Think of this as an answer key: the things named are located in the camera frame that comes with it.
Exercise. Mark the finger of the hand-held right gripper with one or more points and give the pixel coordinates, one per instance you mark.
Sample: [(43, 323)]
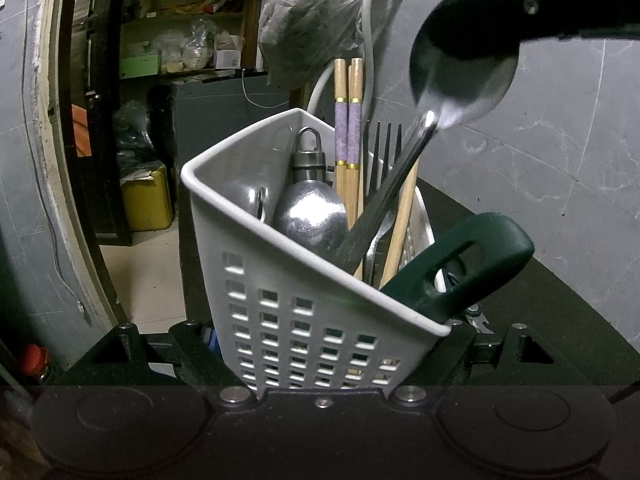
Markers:
[(550, 10)]

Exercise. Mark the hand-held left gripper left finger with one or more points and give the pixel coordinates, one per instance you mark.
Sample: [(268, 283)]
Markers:
[(212, 342)]

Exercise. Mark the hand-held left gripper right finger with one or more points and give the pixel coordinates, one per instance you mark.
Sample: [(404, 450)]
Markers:
[(445, 360)]

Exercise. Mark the white perforated utensil basket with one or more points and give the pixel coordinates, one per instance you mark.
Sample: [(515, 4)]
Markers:
[(300, 340)]

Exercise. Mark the plain metal spoon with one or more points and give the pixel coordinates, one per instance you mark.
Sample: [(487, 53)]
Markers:
[(465, 95)]

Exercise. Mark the shiny metal spoon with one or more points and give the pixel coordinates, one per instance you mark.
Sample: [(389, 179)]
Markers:
[(247, 202)]

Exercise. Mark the yellow jerrycan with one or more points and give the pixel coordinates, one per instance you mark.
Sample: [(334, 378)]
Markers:
[(147, 200)]

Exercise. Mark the red lid jar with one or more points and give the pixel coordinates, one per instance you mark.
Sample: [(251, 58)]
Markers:
[(34, 360)]

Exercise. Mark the grey cabinet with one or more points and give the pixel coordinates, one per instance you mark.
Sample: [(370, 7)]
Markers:
[(215, 125)]

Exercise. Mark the black plastic bag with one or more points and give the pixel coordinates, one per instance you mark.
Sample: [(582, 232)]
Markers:
[(132, 140)]

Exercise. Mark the hanging clear plastic bag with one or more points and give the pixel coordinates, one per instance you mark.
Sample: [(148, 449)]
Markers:
[(305, 30)]

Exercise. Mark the orange door poster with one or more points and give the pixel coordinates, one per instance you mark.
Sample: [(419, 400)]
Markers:
[(81, 130)]

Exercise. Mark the dark wooden door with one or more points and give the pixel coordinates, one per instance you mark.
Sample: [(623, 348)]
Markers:
[(100, 85)]

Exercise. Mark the green box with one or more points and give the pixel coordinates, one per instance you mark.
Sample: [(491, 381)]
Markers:
[(140, 66)]

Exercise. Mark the small carton box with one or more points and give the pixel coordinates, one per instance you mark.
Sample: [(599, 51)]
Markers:
[(229, 57)]

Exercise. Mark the white plastic bag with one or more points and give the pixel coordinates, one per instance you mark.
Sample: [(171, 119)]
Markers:
[(197, 50)]

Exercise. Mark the pale door frame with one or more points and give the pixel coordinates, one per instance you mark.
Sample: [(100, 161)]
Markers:
[(50, 135)]

